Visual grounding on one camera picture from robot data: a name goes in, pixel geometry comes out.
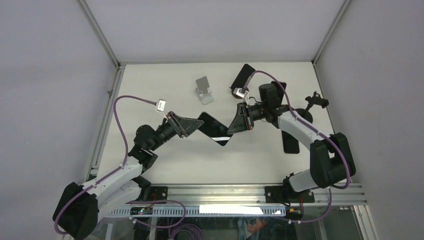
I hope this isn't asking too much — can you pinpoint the black phone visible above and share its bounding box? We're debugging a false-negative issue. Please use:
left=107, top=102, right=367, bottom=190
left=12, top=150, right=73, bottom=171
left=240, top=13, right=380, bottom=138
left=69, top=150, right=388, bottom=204
left=197, top=111, right=233, bottom=146
left=281, top=131, right=300, bottom=154
left=230, top=63, right=256, bottom=91
left=272, top=81, right=287, bottom=101

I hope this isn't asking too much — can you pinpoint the black stand wooden base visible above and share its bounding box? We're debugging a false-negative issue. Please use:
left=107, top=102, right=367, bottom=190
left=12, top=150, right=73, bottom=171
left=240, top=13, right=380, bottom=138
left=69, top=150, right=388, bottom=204
left=230, top=87, right=245, bottom=99

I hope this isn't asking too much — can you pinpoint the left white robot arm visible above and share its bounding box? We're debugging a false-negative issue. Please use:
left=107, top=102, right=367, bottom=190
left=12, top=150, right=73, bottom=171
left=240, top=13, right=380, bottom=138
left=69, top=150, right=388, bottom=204
left=52, top=111, right=204, bottom=240

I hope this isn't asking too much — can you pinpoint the white slotted cable duct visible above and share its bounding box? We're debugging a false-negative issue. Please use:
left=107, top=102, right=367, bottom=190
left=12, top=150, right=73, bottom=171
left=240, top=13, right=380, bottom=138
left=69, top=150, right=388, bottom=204
left=106, top=204, right=286, bottom=218

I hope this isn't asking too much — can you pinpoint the silver phone stand left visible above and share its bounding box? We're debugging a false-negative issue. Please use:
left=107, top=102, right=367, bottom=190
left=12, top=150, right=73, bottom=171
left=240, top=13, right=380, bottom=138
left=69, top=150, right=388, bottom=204
left=195, top=76, right=214, bottom=105

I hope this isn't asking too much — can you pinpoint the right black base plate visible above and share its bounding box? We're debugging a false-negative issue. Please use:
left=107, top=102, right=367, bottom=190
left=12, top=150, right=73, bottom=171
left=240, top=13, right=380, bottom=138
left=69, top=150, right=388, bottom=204
left=264, top=185, right=315, bottom=204

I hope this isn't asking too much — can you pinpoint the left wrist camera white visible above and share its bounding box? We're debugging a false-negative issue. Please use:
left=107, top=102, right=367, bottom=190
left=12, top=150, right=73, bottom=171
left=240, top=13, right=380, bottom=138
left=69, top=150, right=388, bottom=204
left=155, top=99, right=167, bottom=115

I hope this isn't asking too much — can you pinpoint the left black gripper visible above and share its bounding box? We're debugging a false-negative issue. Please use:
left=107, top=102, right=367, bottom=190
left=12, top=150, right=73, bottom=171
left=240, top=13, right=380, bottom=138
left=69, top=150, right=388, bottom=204
left=148, top=111, right=203, bottom=151

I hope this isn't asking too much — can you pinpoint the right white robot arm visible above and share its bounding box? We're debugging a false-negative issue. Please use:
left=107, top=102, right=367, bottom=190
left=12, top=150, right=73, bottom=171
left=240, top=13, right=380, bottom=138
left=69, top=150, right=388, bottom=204
left=227, top=82, right=356, bottom=203

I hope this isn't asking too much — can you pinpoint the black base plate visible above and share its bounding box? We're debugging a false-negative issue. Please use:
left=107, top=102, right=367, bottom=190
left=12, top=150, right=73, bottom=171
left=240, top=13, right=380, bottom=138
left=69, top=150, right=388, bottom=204
left=146, top=186, right=169, bottom=202
left=264, top=185, right=315, bottom=204

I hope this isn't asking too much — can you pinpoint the aluminium mounting rail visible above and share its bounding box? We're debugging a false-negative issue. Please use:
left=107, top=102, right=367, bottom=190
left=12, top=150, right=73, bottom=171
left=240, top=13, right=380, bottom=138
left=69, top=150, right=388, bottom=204
left=152, top=183, right=368, bottom=207

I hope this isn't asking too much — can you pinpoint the black round-base clamp stand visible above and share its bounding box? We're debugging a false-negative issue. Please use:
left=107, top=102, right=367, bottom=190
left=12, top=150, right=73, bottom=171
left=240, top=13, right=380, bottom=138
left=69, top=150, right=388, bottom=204
left=295, top=91, right=330, bottom=123

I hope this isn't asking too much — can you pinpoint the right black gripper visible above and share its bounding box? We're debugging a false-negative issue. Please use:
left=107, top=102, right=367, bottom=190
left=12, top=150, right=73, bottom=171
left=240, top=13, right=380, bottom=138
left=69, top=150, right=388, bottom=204
left=226, top=102, right=268, bottom=135

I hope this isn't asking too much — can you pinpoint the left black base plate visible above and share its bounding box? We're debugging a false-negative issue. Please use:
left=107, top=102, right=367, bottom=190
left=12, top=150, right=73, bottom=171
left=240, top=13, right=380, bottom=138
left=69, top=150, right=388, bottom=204
left=146, top=186, right=169, bottom=202

